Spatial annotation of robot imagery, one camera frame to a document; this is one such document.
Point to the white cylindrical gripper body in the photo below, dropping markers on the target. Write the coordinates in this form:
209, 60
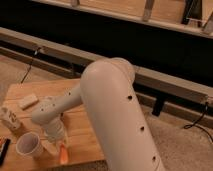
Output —
54, 130

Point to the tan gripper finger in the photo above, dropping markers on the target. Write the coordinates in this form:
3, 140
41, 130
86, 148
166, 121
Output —
49, 148
66, 139

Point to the orange pepper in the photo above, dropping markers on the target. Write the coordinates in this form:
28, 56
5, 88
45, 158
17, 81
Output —
63, 154

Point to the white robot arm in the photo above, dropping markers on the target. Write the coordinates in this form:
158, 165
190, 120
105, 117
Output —
106, 91

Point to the white paper cup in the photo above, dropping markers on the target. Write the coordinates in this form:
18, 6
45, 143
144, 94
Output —
29, 144

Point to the white sponge block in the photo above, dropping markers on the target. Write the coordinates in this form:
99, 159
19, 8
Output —
27, 101

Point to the black orange object at edge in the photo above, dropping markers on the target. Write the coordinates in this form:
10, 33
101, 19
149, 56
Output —
4, 144

